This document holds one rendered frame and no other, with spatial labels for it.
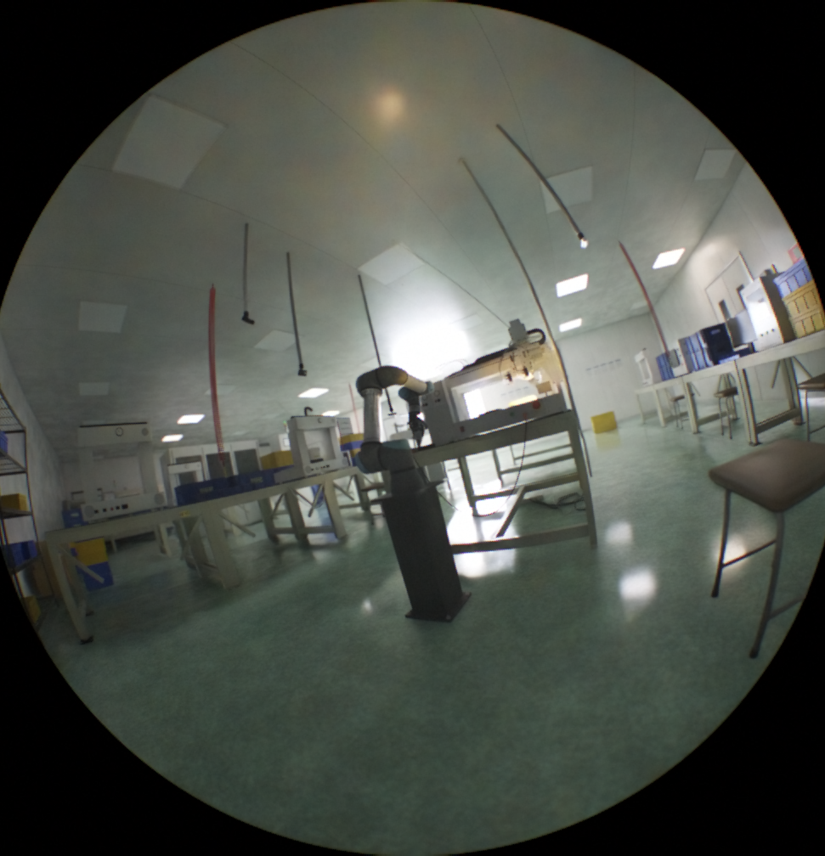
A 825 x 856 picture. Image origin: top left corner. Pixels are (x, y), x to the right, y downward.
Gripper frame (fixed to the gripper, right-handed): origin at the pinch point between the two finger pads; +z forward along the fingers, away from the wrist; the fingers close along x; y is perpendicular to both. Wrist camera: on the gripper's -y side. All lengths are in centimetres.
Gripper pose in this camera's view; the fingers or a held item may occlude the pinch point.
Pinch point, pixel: (419, 444)
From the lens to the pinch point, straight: 188.6
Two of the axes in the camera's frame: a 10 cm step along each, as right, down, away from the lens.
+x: 7.9, -2.5, -5.6
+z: 0.9, 9.5, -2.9
